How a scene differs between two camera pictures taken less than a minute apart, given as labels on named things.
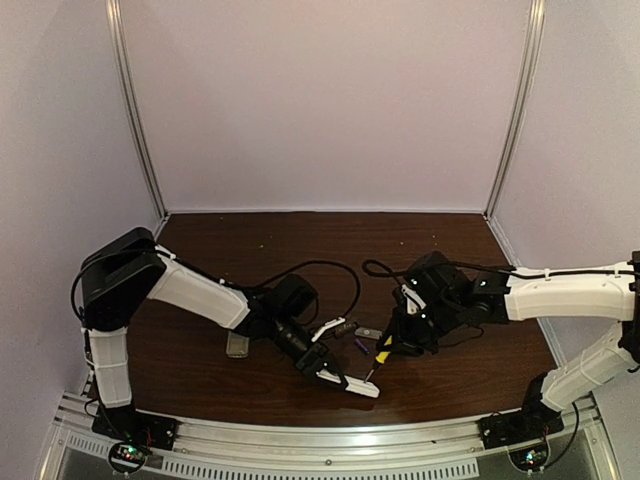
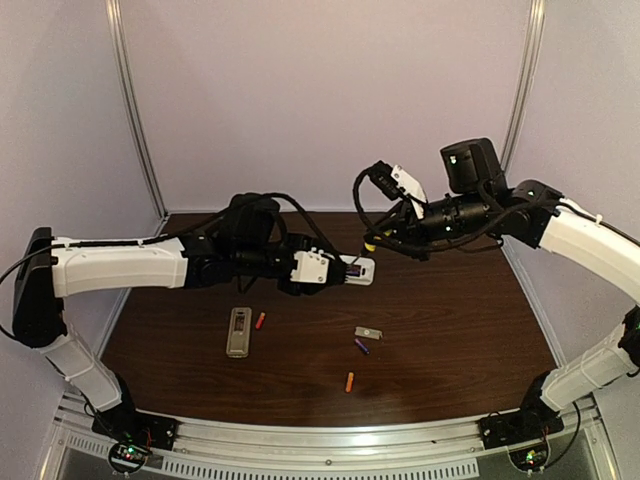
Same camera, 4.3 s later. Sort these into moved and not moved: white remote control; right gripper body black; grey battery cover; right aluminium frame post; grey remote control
Moved: white remote control; right gripper body black
Not moved: grey battery cover; grey remote control; right aluminium frame post
